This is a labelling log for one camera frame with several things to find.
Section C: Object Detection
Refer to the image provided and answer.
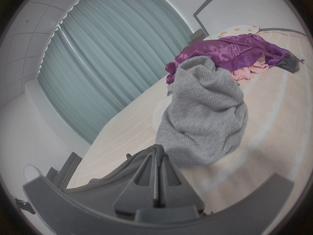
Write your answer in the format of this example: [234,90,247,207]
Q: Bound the grey bedside table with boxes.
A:
[189,29,205,44]

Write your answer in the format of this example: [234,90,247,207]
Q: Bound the pink garment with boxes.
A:
[231,55,270,83]

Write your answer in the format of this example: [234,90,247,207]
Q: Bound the grey knit garment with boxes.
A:
[155,56,248,167]

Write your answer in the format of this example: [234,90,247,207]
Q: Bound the dark grey mesh garment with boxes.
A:
[276,55,301,73]

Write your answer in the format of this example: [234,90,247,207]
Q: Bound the bed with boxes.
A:
[66,0,312,217]

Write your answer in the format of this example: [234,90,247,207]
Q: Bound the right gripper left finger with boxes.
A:
[114,153,157,213]

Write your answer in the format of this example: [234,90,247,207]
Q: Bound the purple satin garment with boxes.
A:
[165,33,305,85]

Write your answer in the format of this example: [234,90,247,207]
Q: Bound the blue-green curtain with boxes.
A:
[36,30,124,145]
[58,0,196,108]

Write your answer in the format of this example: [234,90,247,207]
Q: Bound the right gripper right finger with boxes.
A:
[159,155,205,212]

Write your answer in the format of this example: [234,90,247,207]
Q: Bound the white printed pillow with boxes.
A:
[206,25,260,41]

